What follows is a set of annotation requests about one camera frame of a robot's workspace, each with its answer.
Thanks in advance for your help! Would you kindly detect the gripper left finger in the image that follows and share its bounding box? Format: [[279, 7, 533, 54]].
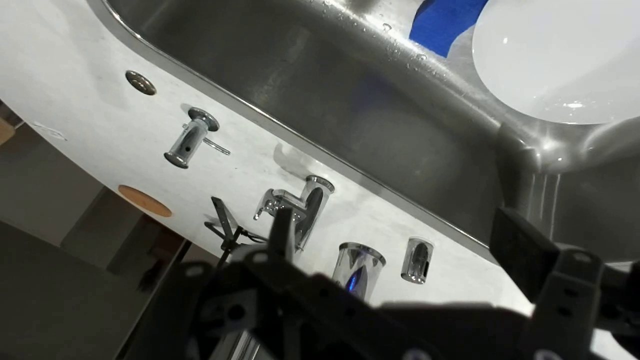
[[183, 206, 402, 360]]

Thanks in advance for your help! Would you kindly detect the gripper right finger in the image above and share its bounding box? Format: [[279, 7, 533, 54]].
[[491, 206, 607, 360]]

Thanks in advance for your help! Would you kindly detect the chrome pull-down kitchen faucet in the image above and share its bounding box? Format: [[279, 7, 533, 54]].
[[253, 175, 388, 308]]

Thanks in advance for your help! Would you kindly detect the small black tripod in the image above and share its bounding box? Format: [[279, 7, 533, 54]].
[[203, 194, 269, 259]]

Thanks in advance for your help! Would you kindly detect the round wooden coaster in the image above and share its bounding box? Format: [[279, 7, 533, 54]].
[[116, 184, 176, 220]]

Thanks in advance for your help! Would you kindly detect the stainless steel sink basin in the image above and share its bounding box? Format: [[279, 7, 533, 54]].
[[87, 0, 640, 266]]

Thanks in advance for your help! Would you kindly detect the white plate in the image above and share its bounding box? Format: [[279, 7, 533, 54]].
[[470, 0, 640, 129]]

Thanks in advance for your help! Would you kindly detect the round metal hole cap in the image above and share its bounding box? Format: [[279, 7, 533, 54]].
[[124, 69, 161, 99]]

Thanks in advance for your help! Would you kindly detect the blue sponge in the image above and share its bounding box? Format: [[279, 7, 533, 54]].
[[407, 0, 492, 61]]

